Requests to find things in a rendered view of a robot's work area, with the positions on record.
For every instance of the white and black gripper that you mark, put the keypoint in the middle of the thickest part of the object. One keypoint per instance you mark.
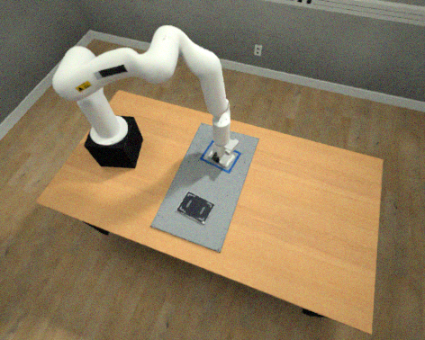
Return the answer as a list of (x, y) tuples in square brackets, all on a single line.
[(217, 151)]

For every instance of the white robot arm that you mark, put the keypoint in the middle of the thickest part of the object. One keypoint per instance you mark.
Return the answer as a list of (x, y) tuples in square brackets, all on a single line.
[(157, 66)]

